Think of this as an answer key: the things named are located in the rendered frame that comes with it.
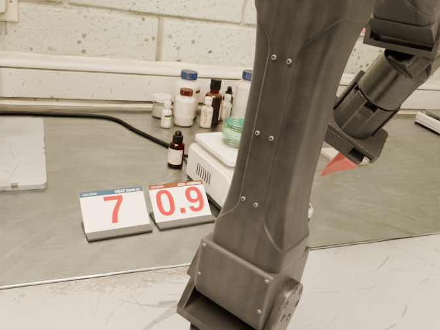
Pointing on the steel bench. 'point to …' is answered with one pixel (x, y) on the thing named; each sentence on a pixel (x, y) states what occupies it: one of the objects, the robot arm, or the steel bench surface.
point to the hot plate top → (227, 155)
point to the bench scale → (429, 119)
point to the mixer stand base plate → (22, 154)
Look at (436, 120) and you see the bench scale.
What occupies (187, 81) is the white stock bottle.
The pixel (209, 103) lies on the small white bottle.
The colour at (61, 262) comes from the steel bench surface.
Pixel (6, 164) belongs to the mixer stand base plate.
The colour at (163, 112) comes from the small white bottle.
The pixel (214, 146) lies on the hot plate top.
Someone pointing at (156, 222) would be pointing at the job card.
